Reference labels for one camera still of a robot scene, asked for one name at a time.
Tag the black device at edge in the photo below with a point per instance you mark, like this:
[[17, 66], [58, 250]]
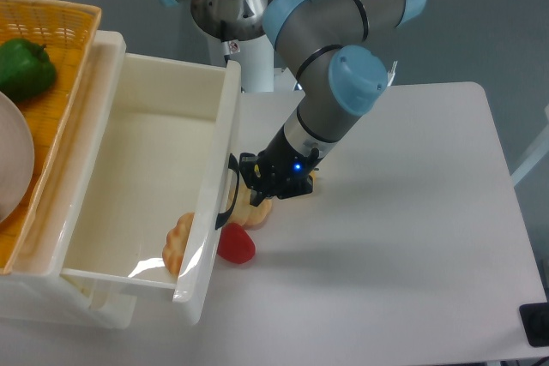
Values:
[[535, 323]]

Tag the red bell pepper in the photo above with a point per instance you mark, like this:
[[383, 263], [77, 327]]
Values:
[[235, 245]]

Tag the beige round plate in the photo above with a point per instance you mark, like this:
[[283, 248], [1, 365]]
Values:
[[17, 156]]

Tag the orange wicker basket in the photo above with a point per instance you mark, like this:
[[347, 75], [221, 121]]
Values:
[[68, 30]]

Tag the white drawer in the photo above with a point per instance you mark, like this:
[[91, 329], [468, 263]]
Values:
[[168, 149]]

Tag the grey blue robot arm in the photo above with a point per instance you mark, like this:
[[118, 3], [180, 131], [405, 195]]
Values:
[[322, 46]]

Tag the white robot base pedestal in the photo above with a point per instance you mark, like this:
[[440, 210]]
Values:
[[249, 61]]

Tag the green bell pepper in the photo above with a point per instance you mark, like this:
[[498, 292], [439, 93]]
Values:
[[26, 70]]

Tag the beige bread roll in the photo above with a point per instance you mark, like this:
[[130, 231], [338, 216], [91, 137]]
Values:
[[244, 213]]

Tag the white drawer cabinet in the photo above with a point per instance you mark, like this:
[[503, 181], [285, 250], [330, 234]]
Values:
[[36, 290]]

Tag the orange croissant bread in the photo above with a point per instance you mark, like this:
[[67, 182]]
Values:
[[176, 241]]

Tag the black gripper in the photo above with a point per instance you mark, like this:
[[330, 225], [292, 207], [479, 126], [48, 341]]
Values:
[[278, 171]]

